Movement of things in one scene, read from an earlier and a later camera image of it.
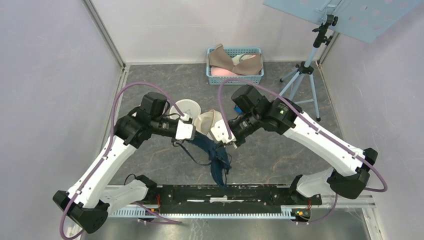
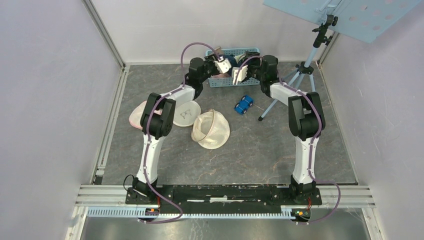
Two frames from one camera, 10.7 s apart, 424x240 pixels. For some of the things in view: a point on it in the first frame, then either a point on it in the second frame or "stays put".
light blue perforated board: (366, 20) stays put
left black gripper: (175, 140) -> (210, 59)
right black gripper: (239, 141) -> (255, 61)
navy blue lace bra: (219, 162) -> (232, 61)
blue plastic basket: (217, 80) stays put
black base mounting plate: (224, 199) stays put
